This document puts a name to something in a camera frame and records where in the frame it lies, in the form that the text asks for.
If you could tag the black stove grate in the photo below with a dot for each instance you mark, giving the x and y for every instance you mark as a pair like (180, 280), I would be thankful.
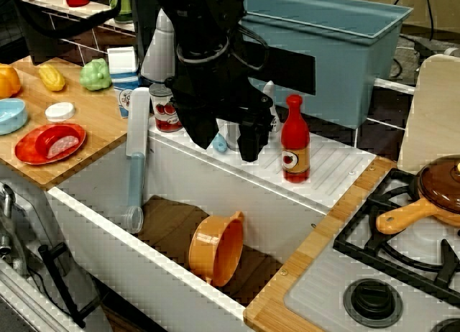
(359, 242)

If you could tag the grey stove top panel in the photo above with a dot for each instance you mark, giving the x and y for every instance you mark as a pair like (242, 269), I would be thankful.
(316, 281)

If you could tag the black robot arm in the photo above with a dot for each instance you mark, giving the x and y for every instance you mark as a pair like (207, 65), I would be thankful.
(205, 30)

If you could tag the light wooden board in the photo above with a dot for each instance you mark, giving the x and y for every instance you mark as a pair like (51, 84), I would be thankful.
(435, 113)

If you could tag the pink ham slice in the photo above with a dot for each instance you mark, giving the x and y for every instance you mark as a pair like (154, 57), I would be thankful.
(64, 145)

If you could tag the clear plastic tube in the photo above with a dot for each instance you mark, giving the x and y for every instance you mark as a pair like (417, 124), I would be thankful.
(138, 131)

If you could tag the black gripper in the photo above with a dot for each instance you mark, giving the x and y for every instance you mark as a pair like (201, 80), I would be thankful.
(251, 103)

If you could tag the light blue bowl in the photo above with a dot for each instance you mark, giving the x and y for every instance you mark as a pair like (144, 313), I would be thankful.
(10, 116)

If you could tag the wooden countertop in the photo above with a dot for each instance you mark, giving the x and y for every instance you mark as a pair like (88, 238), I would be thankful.
(93, 109)

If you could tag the black tape strip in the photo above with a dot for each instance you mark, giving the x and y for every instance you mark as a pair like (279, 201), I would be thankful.
(291, 71)

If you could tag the metal clamp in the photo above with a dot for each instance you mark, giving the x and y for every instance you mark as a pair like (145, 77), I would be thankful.
(9, 224)

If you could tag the white blue milk carton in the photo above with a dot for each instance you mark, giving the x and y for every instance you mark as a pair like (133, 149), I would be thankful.
(124, 73)

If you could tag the orange toy bell pepper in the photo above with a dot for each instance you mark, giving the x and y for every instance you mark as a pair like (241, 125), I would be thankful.
(8, 81)

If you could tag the brown pot lid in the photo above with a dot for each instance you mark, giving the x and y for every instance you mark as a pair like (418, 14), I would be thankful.
(440, 183)

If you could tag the red plate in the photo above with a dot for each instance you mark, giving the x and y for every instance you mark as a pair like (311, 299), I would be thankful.
(25, 152)

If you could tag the wooden divider strip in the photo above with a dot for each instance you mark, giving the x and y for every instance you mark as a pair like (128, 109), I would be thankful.
(305, 253)

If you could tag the white toy sink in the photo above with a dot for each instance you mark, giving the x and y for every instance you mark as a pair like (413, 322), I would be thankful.
(201, 177)

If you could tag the red bowl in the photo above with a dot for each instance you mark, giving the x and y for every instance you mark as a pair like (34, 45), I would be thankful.
(50, 136)

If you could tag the white wall shelf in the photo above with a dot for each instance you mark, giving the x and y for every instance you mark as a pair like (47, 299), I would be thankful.
(54, 5)

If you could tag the grey black stove knob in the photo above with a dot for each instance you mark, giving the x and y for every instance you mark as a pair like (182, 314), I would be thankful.
(372, 303)
(449, 326)

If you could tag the orange plastic pot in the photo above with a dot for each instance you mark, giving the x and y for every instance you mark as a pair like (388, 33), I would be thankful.
(219, 253)

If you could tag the green toy lettuce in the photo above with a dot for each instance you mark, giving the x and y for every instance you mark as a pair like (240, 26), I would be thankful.
(95, 75)

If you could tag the teal plastic bin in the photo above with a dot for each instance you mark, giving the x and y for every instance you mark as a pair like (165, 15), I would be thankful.
(341, 51)

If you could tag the green bottle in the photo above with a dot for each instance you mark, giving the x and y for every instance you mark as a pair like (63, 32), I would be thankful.
(124, 5)

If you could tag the red ketchup bottle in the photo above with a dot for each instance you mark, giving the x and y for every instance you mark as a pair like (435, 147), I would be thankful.
(295, 138)

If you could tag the yellow toy corn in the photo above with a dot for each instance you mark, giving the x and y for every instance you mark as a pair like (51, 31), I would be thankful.
(52, 77)

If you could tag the small light blue knob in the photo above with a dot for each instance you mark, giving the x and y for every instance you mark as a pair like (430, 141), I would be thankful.
(219, 144)

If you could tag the grey toy faucet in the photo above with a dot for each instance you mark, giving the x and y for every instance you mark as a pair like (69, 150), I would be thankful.
(160, 48)

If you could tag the tomato soup can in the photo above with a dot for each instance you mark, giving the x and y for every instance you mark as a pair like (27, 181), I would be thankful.
(164, 113)

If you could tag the white round lid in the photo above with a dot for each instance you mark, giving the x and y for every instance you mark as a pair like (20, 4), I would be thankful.
(60, 111)

